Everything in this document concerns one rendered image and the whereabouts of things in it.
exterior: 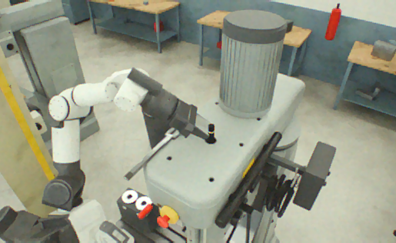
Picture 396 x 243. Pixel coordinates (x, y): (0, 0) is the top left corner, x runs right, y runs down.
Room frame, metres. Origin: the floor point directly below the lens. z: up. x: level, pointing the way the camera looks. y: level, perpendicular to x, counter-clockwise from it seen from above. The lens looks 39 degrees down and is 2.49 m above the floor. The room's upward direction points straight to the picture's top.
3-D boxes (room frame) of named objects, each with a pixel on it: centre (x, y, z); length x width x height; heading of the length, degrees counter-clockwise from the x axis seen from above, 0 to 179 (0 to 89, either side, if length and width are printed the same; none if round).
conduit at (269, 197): (0.75, -0.35, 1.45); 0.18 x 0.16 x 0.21; 146
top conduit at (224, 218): (0.59, -0.18, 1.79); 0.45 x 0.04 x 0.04; 146
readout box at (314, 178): (0.71, -0.49, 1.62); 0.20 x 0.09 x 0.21; 146
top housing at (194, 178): (0.65, -0.05, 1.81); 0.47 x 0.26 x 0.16; 146
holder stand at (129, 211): (0.93, 0.36, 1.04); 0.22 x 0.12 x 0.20; 63
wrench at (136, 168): (0.58, 0.13, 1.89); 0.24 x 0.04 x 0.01; 148
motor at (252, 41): (0.85, -0.18, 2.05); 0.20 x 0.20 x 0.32
